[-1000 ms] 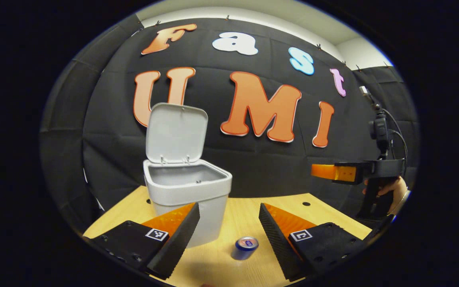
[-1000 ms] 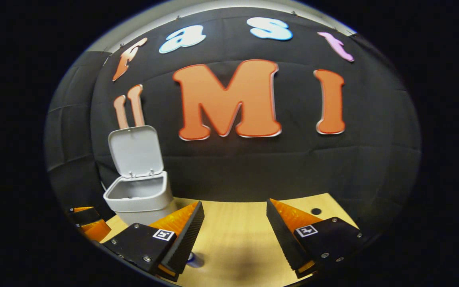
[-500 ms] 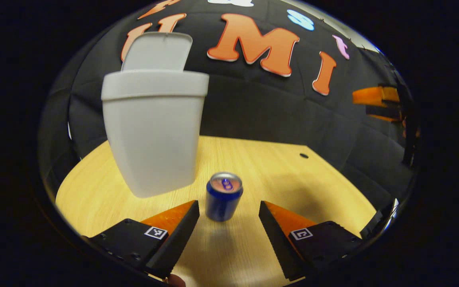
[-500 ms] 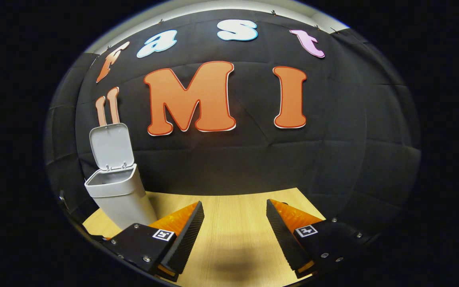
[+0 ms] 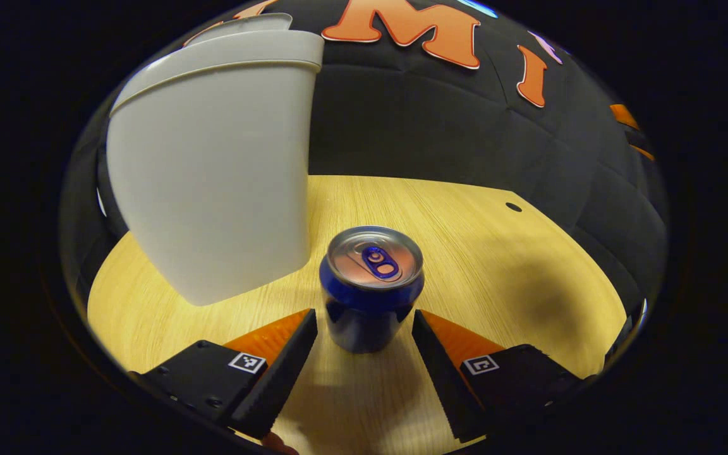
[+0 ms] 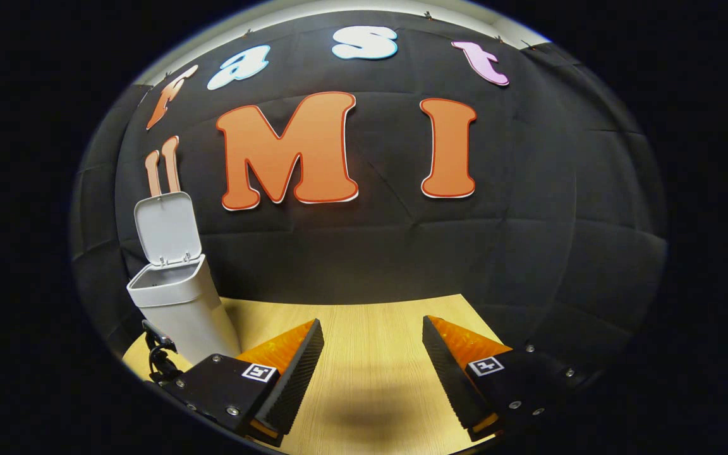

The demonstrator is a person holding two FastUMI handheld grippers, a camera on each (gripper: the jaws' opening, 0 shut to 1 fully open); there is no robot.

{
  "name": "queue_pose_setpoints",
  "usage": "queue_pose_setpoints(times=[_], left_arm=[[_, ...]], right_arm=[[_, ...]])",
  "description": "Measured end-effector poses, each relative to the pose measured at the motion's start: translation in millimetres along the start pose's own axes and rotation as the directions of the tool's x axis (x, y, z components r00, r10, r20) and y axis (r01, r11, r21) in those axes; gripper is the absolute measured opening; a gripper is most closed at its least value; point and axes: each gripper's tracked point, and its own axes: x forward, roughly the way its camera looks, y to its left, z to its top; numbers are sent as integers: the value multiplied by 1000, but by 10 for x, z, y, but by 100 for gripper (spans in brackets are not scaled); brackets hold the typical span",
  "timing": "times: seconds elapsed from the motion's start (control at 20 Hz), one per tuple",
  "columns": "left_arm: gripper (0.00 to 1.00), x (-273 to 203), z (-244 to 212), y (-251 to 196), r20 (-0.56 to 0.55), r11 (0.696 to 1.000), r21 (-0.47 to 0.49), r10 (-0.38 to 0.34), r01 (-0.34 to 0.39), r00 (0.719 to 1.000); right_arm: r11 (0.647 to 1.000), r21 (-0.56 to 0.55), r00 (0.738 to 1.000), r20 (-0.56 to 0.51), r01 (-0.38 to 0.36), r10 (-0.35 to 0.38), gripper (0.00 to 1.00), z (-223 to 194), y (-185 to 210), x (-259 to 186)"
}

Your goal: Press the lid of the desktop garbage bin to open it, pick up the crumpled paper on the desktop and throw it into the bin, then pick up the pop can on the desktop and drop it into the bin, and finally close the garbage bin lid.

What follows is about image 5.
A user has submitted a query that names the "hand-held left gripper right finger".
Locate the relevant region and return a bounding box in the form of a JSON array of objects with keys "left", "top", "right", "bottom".
[{"left": 411, "top": 309, "right": 597, "bottom": 444}]

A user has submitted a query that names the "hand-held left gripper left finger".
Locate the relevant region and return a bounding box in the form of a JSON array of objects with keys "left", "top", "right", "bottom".
[{"left": 138, "top": 308, "right": 319, "bottom": 440}]

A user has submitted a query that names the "blue pop can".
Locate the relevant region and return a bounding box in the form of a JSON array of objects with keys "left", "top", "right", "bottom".
[{"left": 319, "top": 226, "right": 425, "bottom": 354}]

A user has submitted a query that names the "white desktop garbage bin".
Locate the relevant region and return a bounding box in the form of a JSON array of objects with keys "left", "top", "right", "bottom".
[{"left": 97, "top": 13, "right": 325, "bottom": 307}]

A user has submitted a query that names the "wooden desktop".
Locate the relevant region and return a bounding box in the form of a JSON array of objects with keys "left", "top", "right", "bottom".
[{"left": 87, "top": 175, "right": 629, "bottom": 455}]

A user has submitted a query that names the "black backdrop cloth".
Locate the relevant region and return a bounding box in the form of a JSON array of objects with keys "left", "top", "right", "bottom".
[{"left": 59, "top": 0, "right": 669, "bottom": 317}]

